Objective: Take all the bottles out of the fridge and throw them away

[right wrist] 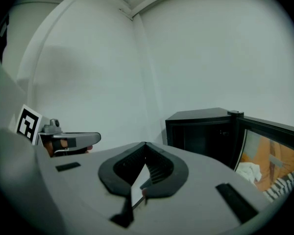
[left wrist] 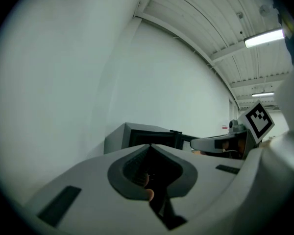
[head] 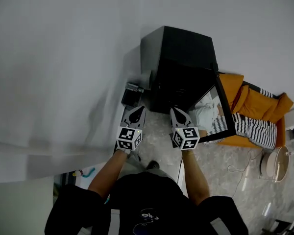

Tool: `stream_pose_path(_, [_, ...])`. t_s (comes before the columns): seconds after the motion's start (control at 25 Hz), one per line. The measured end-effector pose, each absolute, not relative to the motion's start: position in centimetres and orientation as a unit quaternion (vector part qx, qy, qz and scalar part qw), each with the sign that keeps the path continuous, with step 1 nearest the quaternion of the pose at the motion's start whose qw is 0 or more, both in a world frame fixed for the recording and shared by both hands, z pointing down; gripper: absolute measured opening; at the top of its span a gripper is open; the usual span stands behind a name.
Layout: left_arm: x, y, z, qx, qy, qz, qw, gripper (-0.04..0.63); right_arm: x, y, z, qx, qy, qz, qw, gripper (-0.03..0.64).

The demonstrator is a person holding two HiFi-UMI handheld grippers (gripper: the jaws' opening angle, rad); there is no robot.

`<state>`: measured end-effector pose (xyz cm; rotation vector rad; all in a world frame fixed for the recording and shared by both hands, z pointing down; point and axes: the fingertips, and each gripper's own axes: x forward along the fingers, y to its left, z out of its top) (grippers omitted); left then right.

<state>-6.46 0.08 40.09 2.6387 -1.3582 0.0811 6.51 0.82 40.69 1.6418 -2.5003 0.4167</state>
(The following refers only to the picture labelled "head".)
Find white cloth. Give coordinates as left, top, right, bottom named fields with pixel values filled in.
left=190, top=92, right=222, bottom=132

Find person's right forearm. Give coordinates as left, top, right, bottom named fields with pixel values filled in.
left=181, top=149, right=210, bottom=205

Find person's grey trousers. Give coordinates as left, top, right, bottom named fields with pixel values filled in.
left=117, top=153, right=176, bottom=181

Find black white striped blanket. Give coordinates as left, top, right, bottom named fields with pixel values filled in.
left=231, top=113, right=277, bottom=149

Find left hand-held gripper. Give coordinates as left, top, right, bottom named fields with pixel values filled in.
left=114, top=106, right=147, bottom=155

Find teal curved object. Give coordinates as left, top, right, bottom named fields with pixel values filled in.
left=82, top=167, right=96, bottom=179

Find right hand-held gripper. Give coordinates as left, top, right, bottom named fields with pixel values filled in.
left=170, top=107, right=200, bottom=151

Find striped throw pillow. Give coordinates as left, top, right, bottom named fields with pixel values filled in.
left=259, top=88, right=274, bottom=98

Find black cable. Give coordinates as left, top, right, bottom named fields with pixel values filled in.
left=176, top=155, right=183, bottom=185

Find black cabinet fridge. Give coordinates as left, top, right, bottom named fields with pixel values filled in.
left=140, top=25, right=219, bottom=115

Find person's black shirt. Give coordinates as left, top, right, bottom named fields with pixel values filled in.
left=44, top=172, right=249, bottom=235

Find black glass fridge door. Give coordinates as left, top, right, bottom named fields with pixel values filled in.
left=193, top=62, right=237, bottom=144

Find white floor cable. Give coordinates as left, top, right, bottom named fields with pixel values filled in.
left=227, top=149, right=263, bottom=198

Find person's left forearm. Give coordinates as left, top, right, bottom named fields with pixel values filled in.
left=88, top=150, right=128, bottom=198

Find black waste bin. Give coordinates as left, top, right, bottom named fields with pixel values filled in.
left=121, top=82, right=144, bottom=107

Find orange sofa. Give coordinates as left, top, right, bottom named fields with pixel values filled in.
left=218, top=73, right=294, bottom=148

